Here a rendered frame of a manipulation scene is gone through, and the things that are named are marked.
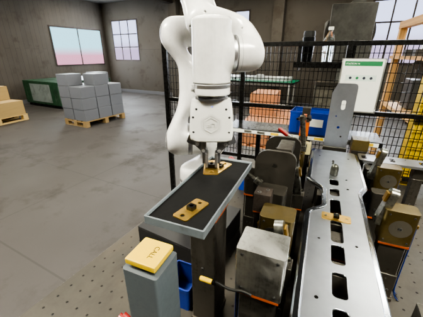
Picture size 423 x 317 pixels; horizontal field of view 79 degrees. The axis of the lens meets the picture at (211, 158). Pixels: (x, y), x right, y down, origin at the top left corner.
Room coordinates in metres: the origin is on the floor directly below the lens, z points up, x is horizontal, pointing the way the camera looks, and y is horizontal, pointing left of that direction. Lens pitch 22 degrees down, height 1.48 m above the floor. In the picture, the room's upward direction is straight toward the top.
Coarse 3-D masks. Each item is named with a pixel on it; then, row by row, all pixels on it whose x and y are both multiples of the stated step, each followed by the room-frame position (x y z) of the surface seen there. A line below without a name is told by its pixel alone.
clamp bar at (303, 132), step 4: (300, 116) 1.15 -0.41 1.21; (304, 116) 1.15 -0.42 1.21; (308, 116) 1.15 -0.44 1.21; (300, 120) 1.15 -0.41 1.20; (304, 120) 1.14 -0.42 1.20; (308, 120) 1.15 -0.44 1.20; (300, 124) 1.15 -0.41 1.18; (304, 124) 1.14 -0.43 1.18; (300, 128) 1.15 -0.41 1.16; (304, 128) 1.14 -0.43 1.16; (300, 132) 1.15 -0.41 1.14; (304, 132) 1.14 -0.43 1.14; (300, 136) 1.15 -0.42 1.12; (304, 136) 1.14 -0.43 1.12; (300, 140) 1.15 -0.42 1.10; (304, 140) 1.14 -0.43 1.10; (304, 144) 1.14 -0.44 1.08
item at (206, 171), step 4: (208, 160) 0.64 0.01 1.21; (212, 160) 0.64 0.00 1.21; (208, 164) 0.59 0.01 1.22; (212, 164) 0.59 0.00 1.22; (204, 168) 0.59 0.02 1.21; (208, 168) 0.59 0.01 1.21; (212, 168) 0.59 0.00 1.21; (216, 168) 0.59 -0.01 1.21; (204, 172) 0.56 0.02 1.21; (208, 172) 0.56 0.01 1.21; (212, 172) 0.56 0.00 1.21; (216, 172) 0.56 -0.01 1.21
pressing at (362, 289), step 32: (320, 160) 1.14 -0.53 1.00; (352, 160) 1.14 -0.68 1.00; (352, 192) 0.83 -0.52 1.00; (320, 224) 0.64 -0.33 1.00; (352, 224) 0.64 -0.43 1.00; (320, 256) 0.51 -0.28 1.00; (352, 256) 0.51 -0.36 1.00; (320, 288) 0.41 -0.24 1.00; (352, 288) 0.41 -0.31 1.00; (384, 288) 0.42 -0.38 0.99
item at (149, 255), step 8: (144, 240) 0.38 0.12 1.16; (152, 240) 0.38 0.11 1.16; (136, 248) 0.36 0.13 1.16; (144, 248) 0.36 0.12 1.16; (152, 248) 0.36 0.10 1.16; (160, 248) 0.36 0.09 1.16; (168, 248) 0.36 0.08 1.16; (128, 256) 0.34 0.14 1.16; (136, 256) 0.34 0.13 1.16; (144, 256) 0.34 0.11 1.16; (152, 256) 0.34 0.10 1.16; (160, 256) 0.34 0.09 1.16; (136, 264) 0.32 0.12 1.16; (144, 264) 0.32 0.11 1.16; (152, 264) 0.32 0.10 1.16; (160, 264) 0.33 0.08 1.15; (152, 272) 0.31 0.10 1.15
